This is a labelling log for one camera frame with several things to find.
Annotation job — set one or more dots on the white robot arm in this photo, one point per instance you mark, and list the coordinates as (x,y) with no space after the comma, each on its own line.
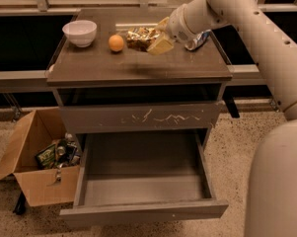
(271,209)

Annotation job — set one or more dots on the brown cardboard box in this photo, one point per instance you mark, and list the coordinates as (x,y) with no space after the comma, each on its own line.
(32,133)

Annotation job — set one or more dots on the blue silver soda can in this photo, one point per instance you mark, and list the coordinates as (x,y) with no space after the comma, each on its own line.
(198,41)

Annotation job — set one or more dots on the open grey bottom drawer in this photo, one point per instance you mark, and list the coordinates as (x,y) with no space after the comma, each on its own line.
(151,176)

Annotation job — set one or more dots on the dark cans in box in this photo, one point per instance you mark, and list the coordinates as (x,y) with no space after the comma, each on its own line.
(66,152)

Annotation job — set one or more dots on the grey drawer cabinet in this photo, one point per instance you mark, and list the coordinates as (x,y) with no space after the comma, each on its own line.
(96,76)

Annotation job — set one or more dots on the scratched grey middle drawer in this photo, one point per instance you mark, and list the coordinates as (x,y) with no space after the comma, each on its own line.
(120,118)

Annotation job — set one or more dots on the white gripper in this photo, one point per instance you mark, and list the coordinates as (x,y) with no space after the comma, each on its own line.
(177,28)

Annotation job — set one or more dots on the grey metal window rail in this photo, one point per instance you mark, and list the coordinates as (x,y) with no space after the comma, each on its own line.
(35,80)

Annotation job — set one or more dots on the orange fruit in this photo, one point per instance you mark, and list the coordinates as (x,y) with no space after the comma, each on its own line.
(116,43)

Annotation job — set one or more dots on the green snack bag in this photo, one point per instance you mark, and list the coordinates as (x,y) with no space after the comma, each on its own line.
(46,157)

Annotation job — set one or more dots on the white ceramic bowl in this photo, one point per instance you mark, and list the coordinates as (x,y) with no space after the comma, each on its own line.
(81,32)

